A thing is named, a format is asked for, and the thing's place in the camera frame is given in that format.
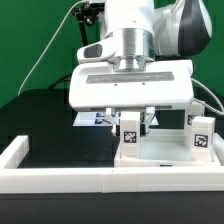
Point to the white square tabletop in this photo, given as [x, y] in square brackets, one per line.
[168, 148]

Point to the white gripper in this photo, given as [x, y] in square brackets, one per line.
[96, 85]

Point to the white U-shaped fence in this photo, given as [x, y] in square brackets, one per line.
[14, 180]

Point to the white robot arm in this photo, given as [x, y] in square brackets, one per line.
[142, 60]

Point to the white marker sheet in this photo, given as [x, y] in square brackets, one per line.
[100, 119]

